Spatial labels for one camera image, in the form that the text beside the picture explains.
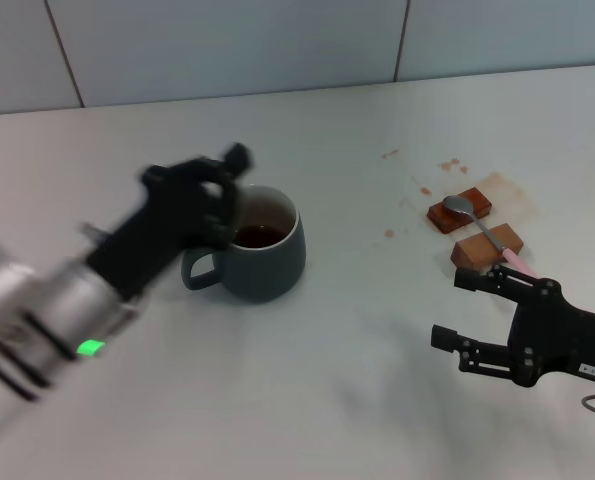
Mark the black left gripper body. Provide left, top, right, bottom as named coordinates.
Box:
left=84, top=172, right=226, bottom=302

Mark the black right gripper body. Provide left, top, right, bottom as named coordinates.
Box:
left=509, top=296, right=595, bottom=387

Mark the dark coffee liquid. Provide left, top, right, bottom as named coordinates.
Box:
left=232, top=225, right=290, bottom=250

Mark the dark grey ceramic mug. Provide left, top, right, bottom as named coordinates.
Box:
left=180, top=184, right=308, bottom=303

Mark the metal spoon with pink handle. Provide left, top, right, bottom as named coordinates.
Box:
left=442, top=194, right=540, bottom=278

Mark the light wooden block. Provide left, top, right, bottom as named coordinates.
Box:
left=450, top=222, right=526, bottom=278

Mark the grey metal plug connector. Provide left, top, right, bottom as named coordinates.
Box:
left=78, top=221, right=109, bottom=247

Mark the dark wet wooden block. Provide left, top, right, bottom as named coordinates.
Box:
left=426, top=185, right=496, bottom=236

